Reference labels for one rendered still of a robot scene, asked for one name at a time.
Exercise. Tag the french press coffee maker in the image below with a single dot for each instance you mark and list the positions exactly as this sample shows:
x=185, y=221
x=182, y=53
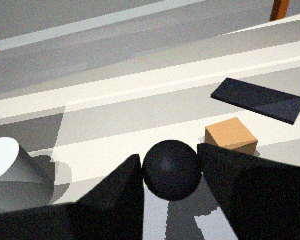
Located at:
x=178, y=204

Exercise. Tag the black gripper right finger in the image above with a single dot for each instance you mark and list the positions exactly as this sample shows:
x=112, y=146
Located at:
x=260, y=198

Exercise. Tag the grey cylinder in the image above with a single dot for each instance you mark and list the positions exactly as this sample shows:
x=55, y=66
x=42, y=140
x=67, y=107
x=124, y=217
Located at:
x=23, y=183

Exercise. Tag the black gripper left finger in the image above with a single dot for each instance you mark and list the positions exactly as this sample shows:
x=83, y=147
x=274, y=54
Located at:
x=112, y=210

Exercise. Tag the brown cube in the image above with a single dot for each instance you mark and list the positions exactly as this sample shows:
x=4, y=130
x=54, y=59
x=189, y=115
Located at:
x=231, y=134

